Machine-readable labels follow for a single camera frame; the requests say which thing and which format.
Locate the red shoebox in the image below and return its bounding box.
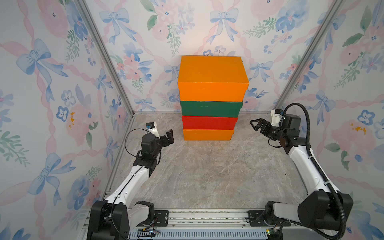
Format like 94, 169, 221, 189
182, 116, 238, 130

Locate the green shoebox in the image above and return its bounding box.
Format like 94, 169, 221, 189
181, 101, 243, 118

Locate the orange shoebox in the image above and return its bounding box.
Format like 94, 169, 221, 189
178, 56, 249, 102
183, 129, 235, 141

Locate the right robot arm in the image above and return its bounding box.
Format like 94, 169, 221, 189
250, 114, 353, 240

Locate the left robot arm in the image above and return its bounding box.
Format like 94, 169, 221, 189
87, 122, 175, 240

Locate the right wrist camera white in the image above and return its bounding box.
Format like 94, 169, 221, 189
271, 109, 283, 127

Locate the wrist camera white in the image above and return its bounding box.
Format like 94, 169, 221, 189
271, 109, 283, 127
146, 122, 160, 138

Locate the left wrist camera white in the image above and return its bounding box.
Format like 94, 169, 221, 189
146, 122, 160, 138

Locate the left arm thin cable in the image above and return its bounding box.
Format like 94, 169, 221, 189
124, 128, 163, 169

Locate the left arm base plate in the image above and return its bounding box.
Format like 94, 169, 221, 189
128, 210, 169, 228

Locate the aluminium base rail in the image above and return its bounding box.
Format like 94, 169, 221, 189
128, 205, 279, 240

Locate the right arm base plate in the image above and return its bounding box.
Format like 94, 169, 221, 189
245, 210, 285, 228

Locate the left corner aluminium post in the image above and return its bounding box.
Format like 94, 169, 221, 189
73, 0, 135, 116

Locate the corner aluminium post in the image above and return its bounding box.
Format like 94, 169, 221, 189
73, 0, 135, 116
274, 0, 346, 109

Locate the right corner aluminium post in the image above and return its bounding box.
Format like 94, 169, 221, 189
274, 0, 346, 109

